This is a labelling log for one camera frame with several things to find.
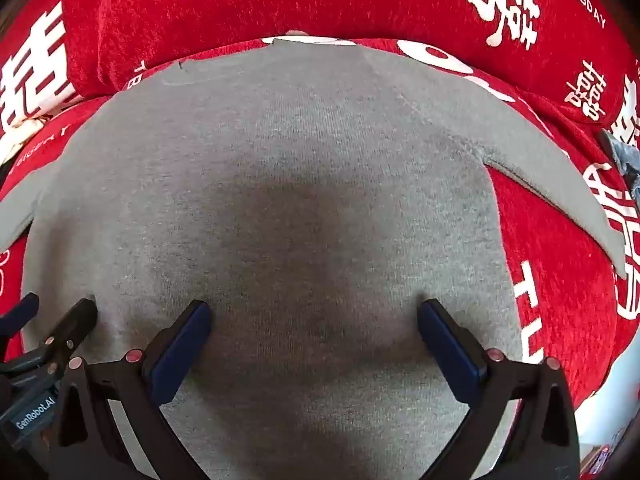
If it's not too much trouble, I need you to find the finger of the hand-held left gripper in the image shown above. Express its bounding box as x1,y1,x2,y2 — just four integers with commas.
42,299,98,366
0,292,41,341

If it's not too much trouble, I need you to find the small grey long-sleeve top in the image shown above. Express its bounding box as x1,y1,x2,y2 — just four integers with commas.
0,35,628,480

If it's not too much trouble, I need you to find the red bedspread with white characters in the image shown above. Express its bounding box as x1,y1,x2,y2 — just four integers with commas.
0,0,640,411

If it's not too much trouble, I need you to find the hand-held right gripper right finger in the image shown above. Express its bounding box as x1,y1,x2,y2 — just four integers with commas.
417,299,581,480

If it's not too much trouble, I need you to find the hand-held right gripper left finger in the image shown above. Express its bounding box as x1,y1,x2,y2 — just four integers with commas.
47,300,213,480

